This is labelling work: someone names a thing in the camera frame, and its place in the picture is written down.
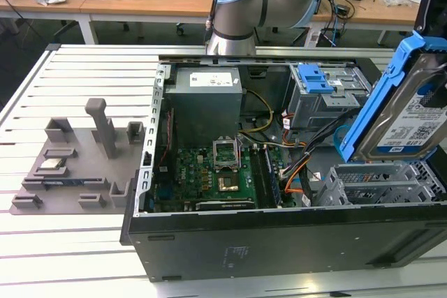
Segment green motherboard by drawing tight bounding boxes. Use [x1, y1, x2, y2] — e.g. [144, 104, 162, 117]
[153, 146, 284, 209]

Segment blue plastic latch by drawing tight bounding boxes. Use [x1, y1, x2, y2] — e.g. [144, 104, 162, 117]
[298, 63, 336, 94]

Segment black cable bundle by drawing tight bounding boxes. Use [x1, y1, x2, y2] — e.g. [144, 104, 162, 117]
[279, 109, 360, 179]

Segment black graphics card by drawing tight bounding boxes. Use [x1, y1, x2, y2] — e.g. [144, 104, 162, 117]
[193, 200, 258, 212]

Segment yellow wires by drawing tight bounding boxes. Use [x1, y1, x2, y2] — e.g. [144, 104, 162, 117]
[238, 89, 275, 135]

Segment CPU socket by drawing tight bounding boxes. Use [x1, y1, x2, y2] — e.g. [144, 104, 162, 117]
[217, 172, 240, 196]

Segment silver CPU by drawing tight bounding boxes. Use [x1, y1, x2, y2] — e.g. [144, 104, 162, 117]
[38, 158, 68, 171]

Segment wooden desk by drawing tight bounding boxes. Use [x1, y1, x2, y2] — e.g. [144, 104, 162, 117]
[0, 0, 447, 46]

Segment blue wire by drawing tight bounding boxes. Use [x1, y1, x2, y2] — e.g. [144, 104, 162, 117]
[333, 125, 351, 154]

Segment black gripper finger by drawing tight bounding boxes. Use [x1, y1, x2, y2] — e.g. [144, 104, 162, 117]
[413, 0, 442, 36]
[430, 64, 447, 108]

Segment red wire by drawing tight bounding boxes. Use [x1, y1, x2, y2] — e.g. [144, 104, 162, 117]
[158, 109, 175, 170]

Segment metal socket cover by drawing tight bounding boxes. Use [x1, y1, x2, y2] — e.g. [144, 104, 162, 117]
[212, 136, 240, 172]

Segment black RAM slot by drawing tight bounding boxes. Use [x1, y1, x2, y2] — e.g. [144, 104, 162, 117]
[251, 149, 268, 208]

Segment hard disk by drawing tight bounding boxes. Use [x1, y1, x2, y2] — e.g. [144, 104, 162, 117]
[339, 31, 447, 165]

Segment grey disk bay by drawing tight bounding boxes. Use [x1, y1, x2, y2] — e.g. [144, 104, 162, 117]
[329, 161, 417, 188]
[318, 178, 437, 207]

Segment grey drive cage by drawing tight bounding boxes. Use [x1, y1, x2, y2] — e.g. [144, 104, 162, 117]
[284, 62, 374, 132]

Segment grey power supply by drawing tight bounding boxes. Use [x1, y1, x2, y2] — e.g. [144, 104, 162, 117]
[163, 66, 244, 147]

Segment orange flat wire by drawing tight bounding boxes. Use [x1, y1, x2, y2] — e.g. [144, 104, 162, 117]
[284, 163, 315, 195]

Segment grey parts rack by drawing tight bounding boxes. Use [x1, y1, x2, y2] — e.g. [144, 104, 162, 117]
[8, 98, 147, 216]

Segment wire locking lever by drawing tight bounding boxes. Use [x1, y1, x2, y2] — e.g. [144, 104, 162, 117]
[235, 135, 244, 170]

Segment black PC case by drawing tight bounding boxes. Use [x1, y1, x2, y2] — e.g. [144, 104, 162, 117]
[119, 54, 447, 283]

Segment RAM stick in slot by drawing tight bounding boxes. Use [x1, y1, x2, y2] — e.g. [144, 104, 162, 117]
[263, 147, 282, 208]

